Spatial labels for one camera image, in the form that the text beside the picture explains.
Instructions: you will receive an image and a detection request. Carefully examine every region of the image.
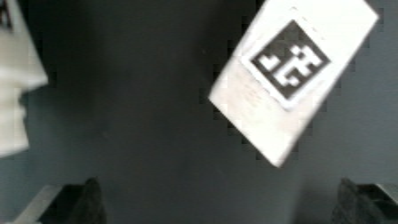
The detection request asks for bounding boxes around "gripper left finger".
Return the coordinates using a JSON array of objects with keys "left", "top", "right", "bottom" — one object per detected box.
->
[{"left": 10, "top": 178, "right": 106, "bottom": 224}]

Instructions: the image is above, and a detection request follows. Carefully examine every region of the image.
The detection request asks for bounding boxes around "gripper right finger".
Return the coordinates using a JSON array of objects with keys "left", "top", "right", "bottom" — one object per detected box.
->
[{"left": 330, "top": 178, "right": 398, "bottom": 224}]

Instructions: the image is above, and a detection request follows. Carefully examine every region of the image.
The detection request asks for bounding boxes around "white stool leg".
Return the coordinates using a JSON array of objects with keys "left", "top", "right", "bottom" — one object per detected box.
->
[
  {"left": 207, "top": 0, "right": 378, "bottom": 167},
  {"left": 0, "top": 0, "right": 48, "bottom": 158}
]

